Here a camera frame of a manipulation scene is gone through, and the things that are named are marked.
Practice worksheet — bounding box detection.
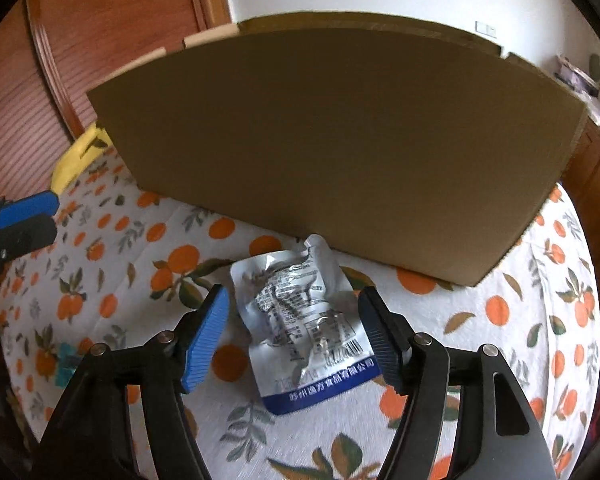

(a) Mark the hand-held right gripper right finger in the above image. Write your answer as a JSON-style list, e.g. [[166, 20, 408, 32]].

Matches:
[[357, 286, 557, 480]]

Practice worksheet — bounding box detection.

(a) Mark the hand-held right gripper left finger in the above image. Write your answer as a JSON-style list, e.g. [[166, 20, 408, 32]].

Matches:
[[35, 284, 230, 480]]

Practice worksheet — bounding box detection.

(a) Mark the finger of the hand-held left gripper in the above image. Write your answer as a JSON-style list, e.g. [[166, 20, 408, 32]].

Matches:
[[0, 191, 61, 229], [0, 215, 59, 262]]

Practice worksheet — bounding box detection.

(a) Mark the silver foil snack pouch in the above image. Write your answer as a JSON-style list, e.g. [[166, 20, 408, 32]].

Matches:
[[229, 233, 384, 416]]

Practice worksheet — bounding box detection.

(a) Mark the brown cardboard box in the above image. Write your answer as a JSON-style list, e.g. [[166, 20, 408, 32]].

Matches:
[[85, 10, 591, 289]]

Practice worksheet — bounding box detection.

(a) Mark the yellow plush toy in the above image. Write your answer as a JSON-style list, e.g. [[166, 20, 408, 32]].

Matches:
[[49, 122, 114, 196]]

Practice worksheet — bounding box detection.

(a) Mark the orange print tablecloth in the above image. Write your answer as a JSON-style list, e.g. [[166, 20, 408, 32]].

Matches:
[[0, 147, 600, 480]]

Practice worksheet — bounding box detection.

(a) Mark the wooden wardrobe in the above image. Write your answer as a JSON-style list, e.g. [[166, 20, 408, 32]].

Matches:
[[0, 0, 233, 206]]

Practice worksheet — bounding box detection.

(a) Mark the stack of boxes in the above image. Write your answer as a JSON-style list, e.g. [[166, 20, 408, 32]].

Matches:
[[554, 53, 600, 95]]

